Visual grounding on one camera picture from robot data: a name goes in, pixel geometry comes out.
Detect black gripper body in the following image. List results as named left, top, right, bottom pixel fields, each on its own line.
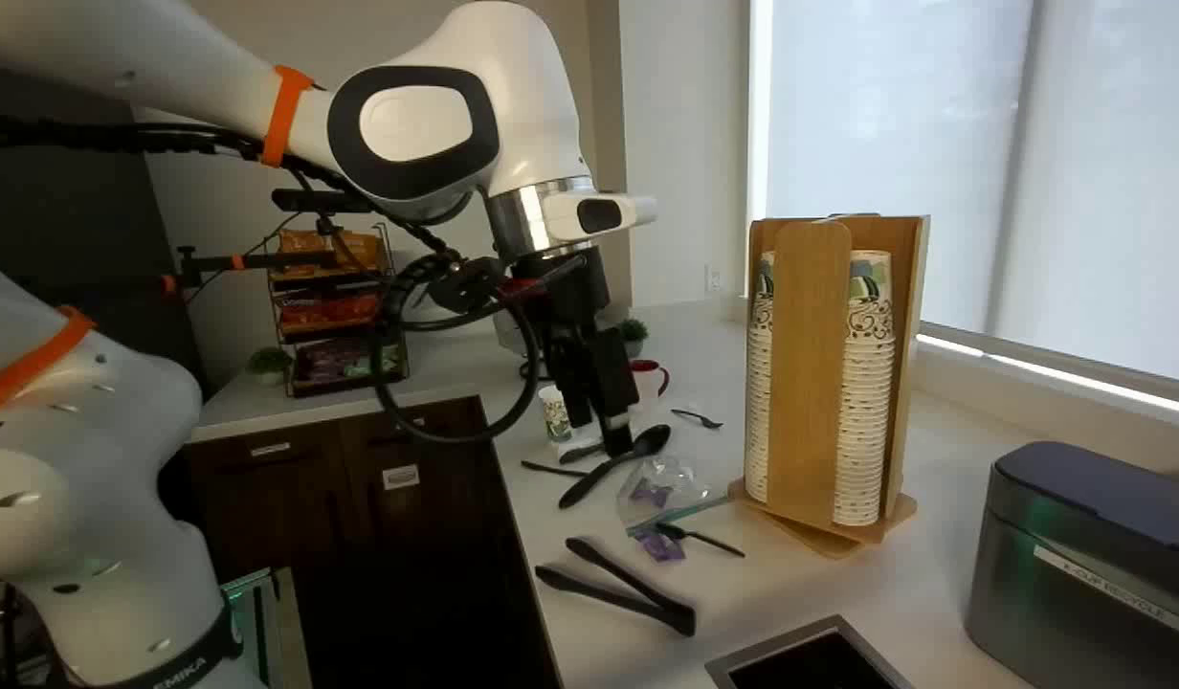
left=524, top=248, right=644, bottom=421

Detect black plastic tongs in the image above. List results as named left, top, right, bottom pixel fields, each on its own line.
left=532, top=532, right=700, bottom=639

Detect small white bottle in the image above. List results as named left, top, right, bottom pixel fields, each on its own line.
left=534, top=384, right=576, bottom=449

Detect large black serving spoon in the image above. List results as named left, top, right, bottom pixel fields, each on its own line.
left=553, top=421, right=678, bottom=513

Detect black plastic fork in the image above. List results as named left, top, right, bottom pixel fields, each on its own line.
left=669, top=402, right=728, bottom=432
left=553, top=436, right=612, bottom=468

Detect small green plant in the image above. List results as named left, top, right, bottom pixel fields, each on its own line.
left=243, top=339, right=298, bottom=386
left=612, top=319, right=655, bottom=363

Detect black plastic knife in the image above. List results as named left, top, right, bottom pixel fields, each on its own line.
left=518, top=455, right=594, bottom=482

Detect clear zip plastic bag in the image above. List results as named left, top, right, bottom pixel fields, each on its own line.
left=612, top=459, right=735, bottom=538

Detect small black plastic spoon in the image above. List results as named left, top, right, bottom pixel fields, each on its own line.
left=650, top=515, right=750, bottom=564

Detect patterned paper cup stack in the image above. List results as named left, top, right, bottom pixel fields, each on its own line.
left=741, top=248, right=780, bottom=506
left=829, top=246, right=898, bottom=532

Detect snack display rack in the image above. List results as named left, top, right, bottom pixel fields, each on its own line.
left=265, top=223, right=410, bottom=402

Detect dark brown wooden cabinet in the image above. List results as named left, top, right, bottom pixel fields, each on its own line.
left=165, top=393, right=561, bottom=689

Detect black recessed sink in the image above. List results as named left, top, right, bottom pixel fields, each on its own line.
left=700, top=612, right=917, bottom=689

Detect white window blind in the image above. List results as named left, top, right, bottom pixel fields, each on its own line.
left=991, top=0, right=1179, bottom=390
left=763, top=0, right=1041, bottom=335

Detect clear glass panel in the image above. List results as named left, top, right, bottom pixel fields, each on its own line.
left=213, top=564, right=319, bottom=689

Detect dark grey box appliance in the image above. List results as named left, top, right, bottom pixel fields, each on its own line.
left=959, top=436, right=1179, bottom=689

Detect red black cable loop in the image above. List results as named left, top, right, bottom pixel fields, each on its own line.
left=624, top=354, right=678, bottom=399

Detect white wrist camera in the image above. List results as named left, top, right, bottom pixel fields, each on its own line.
left=532, top=186, right=659, bottom=254

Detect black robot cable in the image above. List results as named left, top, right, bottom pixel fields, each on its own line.
left=363, top=248, right=542, bottom=449

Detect black camera mount rod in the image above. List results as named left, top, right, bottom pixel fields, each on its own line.
left=155, top=239, right=389, bottom=298

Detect orange arm strap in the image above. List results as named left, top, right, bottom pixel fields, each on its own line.
left=0, top=301, right=98, bottom=421
left=256, top=61, right=326, bottom=173

